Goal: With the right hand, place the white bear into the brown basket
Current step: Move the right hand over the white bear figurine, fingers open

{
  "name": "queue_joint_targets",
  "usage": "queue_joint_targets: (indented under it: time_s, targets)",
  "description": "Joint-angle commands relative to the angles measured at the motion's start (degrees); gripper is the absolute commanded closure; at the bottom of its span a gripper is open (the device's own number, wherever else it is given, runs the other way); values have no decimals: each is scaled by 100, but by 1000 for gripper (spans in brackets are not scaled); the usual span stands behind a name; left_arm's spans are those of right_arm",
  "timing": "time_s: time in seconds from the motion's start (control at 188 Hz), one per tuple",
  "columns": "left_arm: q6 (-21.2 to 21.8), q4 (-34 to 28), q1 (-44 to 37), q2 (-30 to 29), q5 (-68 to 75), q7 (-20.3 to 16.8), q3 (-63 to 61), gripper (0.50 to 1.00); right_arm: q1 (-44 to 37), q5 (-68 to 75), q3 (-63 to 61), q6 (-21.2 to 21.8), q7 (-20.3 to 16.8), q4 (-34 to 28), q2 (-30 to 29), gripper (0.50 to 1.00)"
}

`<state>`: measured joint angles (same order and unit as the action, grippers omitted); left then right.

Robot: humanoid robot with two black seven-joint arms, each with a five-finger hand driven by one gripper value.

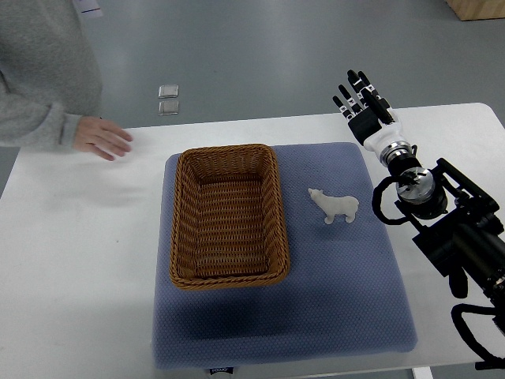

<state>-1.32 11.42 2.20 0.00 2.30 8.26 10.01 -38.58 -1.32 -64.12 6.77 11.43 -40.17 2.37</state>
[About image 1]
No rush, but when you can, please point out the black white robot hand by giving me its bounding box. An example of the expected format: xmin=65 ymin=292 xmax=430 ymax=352
xmin=332 ymin=70 xmax=412 ymax=161

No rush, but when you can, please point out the person's bare hand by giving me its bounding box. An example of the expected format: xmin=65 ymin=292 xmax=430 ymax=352
xmin=73 ymin=116 xmax=133 ymax=161

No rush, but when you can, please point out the white bear figurine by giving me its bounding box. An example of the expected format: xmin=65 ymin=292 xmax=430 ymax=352
xmin=308 ymin=188 xmax=359 ymax=225

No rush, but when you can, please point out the grey sweater forearm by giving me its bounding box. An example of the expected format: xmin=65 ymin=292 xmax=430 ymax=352
xmin=1 ymin=1 xmax=102 ymax=148

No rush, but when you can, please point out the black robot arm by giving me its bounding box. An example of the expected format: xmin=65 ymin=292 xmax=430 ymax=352
xmin=372 ymin=141 xmax=504 ymax=370

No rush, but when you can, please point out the brown wicker basket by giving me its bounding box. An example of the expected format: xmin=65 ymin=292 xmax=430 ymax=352
xmin=170 ymin=144 xmax=290 ymax=291

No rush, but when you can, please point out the upper metal floor plate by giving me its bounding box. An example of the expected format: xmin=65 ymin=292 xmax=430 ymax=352
xmin=158 ymin=84 xmax=179 ymax=99

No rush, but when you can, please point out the wooden box corner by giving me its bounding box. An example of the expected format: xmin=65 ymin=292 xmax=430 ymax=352
xmin=446 ymin=0 xmax=504 ymax=21

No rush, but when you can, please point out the blue-grey padded mat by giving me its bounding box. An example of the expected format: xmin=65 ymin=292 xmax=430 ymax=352
xmin=151 ymin=142 xmax=417 ymax=370

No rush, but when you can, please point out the black table control panel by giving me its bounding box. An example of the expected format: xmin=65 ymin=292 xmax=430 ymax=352
xmin=474 ymin=361 xmax=505 ymax=370

